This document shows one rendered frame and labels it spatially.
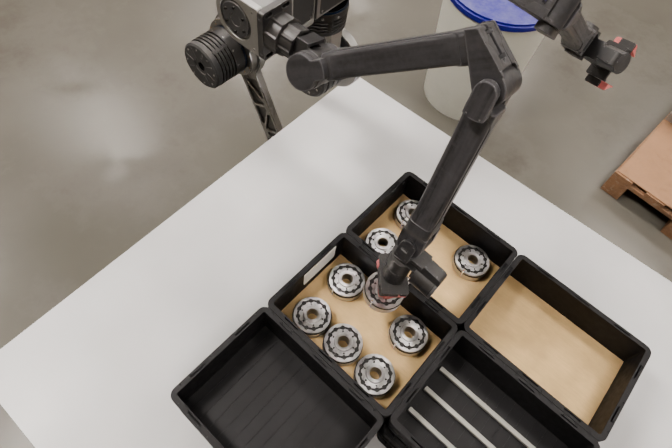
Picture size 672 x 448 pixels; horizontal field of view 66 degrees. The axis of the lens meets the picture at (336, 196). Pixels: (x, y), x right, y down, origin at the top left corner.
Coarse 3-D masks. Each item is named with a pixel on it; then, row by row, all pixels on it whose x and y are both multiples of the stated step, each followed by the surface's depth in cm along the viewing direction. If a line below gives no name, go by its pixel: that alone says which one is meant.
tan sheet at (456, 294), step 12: (396, 204) 161; (384, 216) 159; (372, 228) 156; (396, 228) 157; (444, 228) 158; (444, 240) 156; (456, 240) 156; (432, 252) 153; (444, 252) 153; (444, 264) 151; (492, 264) 153; (408, 276) 148; (456, 276) 149; (492, 276) 150; (444, 288) 147; (456, 288) 147; (468, 288) 148; (480, 288) 148; (444, 300) 145; (456, 300) 145; (468, 300) 146; (456, 312) 143
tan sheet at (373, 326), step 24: (336, 264) 148; (312, 288) 143; (288, 312) 139; (336, 312) 140; (360, 312) 141; (408, 312) 142; (384, 336) 138; (408, 336) 138; (432, 336) 139; (408, 360) 135; (384, 408) 128
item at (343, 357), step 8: (336, 328) 135; (344, 328) 135; (352, 328) 135; (328, 336) 133; (352, 336) 134; (360, 336) 134; (328, 344) 132; (360, 344) 133; (328, 352) 131; (336, 352) 131; (344, 352) 131; (352, 352) 131; (360, 352) 132; (336, 360) 130; (344, 360) 130; (352, 360) 131
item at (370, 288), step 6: (372, 276) 131; (366, 282) 130; (372, 282) 131; (366, 288) 129; (372, 288) 129; (366, 294) 129; (372, 294) 129; (372, 300) 128; (378, 300) 128; (384, 300) 128; (390, 300) 128; (396, 300) 129; (378, 306) 127; (384, 306) 127; (390, 306) 128
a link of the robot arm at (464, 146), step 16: (480, 96) 82; (496, 96) 80; (464, 112) 84; (480, 112) 83; (496, 112) 86; (464, 128) 89; (480, 128) 87; (448, 144) 93; (464, 144) 90; (480, 144) 90; (448, 160) 94; (464, 160) 92; (432, 176) 98; (448, 176) 95; (464, 176) 95; (432, 192) 99; (448, 192) 97; (416, 208) 103; (432, 208) 100; (448, 208) 102; (416, 224) 104; (432, 224) 102; (400, 240) 108; (416, 240) 105; (432, 240) 109; (416, 256) 107
